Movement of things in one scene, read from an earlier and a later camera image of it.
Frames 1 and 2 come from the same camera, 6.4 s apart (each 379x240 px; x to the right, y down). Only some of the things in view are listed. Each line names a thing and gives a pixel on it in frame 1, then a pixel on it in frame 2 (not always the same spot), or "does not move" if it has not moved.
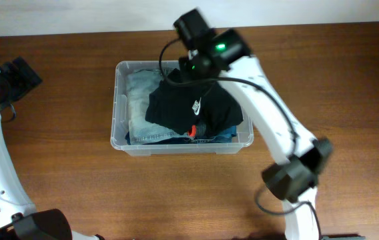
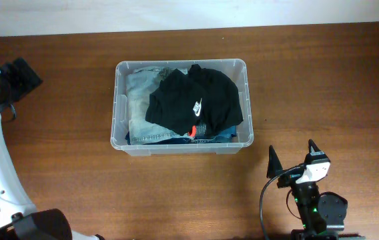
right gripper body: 190,70 → 287,179
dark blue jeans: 225,137 does not move
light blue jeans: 139,83 does not move
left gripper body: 25,77 does not move
